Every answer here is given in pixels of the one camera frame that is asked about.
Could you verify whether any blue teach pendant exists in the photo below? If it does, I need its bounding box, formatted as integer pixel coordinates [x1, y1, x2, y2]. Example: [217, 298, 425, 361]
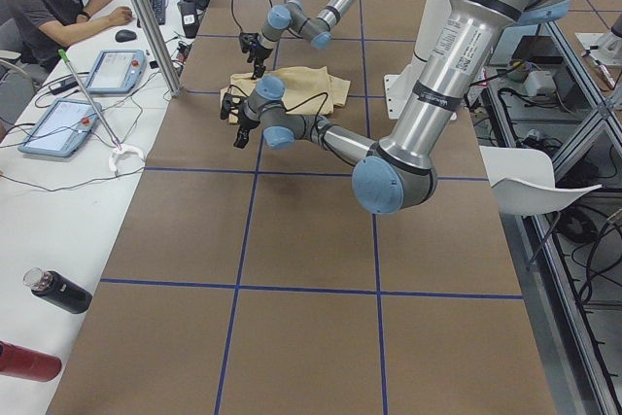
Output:
[17, 98, 99, 158]
[86, 50, 146, 95]

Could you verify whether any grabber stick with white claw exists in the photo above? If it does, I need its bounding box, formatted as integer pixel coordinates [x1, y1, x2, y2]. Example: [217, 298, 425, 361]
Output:
[57, 49, 145, 175]

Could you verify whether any cream long-sleeve printed shirt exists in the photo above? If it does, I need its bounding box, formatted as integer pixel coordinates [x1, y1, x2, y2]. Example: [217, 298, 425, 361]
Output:
[221, 66, 351, 116]

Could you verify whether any near blue teach pendant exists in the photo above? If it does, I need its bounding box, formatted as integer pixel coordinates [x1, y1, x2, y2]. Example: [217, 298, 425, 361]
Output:
[17, 98, 99, 158]

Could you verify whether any far blue teach pendant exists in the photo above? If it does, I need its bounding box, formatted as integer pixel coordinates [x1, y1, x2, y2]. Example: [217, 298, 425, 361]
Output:
[86, 50, 146, 95]

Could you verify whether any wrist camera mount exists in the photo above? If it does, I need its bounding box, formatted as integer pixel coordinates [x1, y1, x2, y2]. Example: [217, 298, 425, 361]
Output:
[220, 92, 245, 124]
[238, 32, 259, 53]

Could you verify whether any white chair seat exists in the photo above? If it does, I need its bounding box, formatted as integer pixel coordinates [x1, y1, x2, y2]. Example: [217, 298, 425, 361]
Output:
[479, 146, 602, 216]

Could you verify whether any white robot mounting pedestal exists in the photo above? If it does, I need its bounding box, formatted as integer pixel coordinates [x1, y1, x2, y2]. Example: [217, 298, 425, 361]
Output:
[384, 0, 451, 120]

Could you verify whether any aluminium frame post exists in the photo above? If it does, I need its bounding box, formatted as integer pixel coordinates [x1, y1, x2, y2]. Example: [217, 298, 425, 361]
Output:
[131, 0, 182, 98]

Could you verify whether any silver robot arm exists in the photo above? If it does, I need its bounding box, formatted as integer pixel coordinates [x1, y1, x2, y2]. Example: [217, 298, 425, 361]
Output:
[221, 0, 570, 214]
[239, 0, 357, 80]

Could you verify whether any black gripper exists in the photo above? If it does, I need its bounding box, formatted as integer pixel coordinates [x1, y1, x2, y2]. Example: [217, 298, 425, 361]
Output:
[250, 40, 275, 80]
[233, 113, 259, 149]

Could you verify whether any black computer mouse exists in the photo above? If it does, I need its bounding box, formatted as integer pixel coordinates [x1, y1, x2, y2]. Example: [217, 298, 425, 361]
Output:
[115, 29, 137, 43]

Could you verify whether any seated person grey shirt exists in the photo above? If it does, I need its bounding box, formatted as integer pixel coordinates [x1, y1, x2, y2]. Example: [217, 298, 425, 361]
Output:
[4, 0, 133, 72]

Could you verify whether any red water bottle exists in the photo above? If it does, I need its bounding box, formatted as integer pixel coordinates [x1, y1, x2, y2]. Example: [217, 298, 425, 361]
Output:
[1, 341, 62, 382]

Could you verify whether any black water bottle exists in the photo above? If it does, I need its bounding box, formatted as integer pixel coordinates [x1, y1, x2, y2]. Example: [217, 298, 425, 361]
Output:
[22, 267, 92, 314]

